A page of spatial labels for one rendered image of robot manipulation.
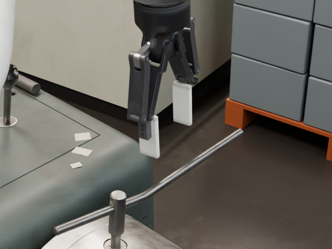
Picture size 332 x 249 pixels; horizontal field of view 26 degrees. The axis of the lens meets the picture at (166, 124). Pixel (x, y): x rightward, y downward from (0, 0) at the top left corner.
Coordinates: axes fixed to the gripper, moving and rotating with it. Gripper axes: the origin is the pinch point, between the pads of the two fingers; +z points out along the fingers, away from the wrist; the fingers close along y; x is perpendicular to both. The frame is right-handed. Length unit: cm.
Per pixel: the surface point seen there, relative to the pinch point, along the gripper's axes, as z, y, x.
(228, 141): 3.7, 5.4, -7.6
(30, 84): 8.2, 9.9, 35.4
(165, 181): 4.8, -6.4, -3.5
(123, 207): 4.5, -14.3, -1.6
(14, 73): -4.2, -4.2, 24.6
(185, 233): 140, 113, 64
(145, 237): 13.1, -10.1, -2.1
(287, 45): 92, 197, 58
